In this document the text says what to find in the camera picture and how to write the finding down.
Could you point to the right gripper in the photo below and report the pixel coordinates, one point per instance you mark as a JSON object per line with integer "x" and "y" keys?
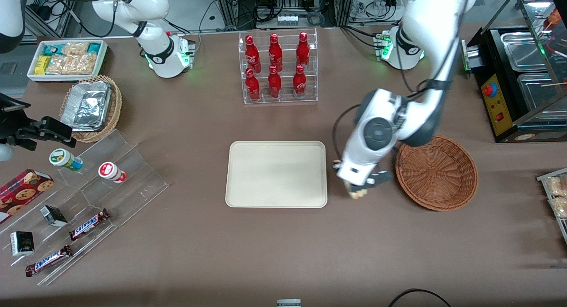
{"x": 12, "y": 130}

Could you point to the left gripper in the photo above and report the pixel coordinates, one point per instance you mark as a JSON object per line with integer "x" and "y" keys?
{"x": 355, "y": 188}

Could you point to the triangular sandwich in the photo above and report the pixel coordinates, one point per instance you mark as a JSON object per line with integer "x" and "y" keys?
{"x": 358, "y": 192}

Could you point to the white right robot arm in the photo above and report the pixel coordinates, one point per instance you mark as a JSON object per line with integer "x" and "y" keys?
{"x": 150, "y": 5}

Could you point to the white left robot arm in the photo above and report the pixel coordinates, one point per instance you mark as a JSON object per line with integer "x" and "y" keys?
{"x": 376, "y": 134}

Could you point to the round brown wicker basket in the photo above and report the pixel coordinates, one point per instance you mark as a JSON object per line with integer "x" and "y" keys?
{"x": 438, "y": 178}

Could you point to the light wicker basket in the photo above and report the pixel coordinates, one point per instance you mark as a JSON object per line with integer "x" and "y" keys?
{"x": 116, "y": 107}

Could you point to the beige rectangular tray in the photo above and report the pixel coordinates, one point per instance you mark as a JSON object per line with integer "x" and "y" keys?
{"x": 276, "y": 174}

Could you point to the grey snack tray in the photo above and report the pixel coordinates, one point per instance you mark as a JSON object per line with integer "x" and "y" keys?
{"x": 547, "y": 174}

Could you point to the green label yogurt cup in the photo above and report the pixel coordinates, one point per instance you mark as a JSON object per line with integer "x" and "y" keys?
{"x": 64, "y": 159}

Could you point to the aluminium foil container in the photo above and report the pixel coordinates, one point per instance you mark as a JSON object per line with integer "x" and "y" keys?
{"x": 86, "y": 105}

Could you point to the red tartan cookie box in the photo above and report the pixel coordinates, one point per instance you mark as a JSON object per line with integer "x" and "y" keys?
{"x": 22, "y": 194}

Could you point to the yellow snack packet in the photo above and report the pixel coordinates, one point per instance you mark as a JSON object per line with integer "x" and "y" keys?
{"x": 42, "y": 65}

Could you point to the red label yogurt cup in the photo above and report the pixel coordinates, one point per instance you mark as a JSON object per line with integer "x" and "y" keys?
{"x": 111, "y": 172}

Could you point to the large clear cracker bag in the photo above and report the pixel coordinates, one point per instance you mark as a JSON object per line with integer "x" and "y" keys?
{"x": 73, "y": 64}

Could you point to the small black chocolate box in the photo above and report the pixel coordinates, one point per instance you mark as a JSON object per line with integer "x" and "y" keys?
{"x": 54, "y": 216}

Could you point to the teal snack packet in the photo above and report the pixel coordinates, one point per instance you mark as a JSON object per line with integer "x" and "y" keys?
{"x": 94, "y": 48}
{"x": 53, "y": 48}

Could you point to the small clear cracker bag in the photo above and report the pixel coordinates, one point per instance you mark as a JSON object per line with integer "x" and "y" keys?
{"x": 75, "y": 48}

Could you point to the clear acrylic stepped display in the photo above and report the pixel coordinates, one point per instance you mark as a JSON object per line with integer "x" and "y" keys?
{"x": 133, "y": 174}

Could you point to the white plastic snack bin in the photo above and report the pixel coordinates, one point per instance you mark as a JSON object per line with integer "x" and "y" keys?
{"x": 104, "y": 61}

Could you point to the snickers chocolate bar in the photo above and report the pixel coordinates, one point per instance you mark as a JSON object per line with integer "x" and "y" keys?
{"x": 48, "y": 260}
{"x": 88, "y": 224}

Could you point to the black and white chocolate box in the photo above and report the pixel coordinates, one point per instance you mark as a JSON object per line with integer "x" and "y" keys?
{"x": 22, "y": 243}

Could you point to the clear acrylic bottle rack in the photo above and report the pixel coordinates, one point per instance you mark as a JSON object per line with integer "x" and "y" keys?
{"x": 285, "y": 99}

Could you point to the red cola bottle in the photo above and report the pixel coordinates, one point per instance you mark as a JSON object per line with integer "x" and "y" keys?
{"x": 303, "y": 52}
{"x": 300, "y": 83}
{"x": 252, "y": 87}
{"x": 274, "y": 85}
{"x": 252, "y": 56}
{"x": 275, "y": 54}

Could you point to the black food warmer cabinet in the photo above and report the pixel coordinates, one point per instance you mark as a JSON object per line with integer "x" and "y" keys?
{"x": 496, "y": 112}

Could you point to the grey white device edge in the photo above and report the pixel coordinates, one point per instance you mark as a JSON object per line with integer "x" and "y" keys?
{"x": 289, "y": 303}

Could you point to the clear bagged pastry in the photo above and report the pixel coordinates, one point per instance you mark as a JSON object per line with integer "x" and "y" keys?
{"x": 558, "y": 186}
{"x": 560, "y": 207}

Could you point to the stainless steel pan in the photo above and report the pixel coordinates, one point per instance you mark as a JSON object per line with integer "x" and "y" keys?
{"x": 525, "y": 50}
{"x": 538, "y": 92}

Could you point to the white power strip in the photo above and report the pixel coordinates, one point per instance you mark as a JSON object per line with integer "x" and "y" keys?
{"x": 288, "y": 20}

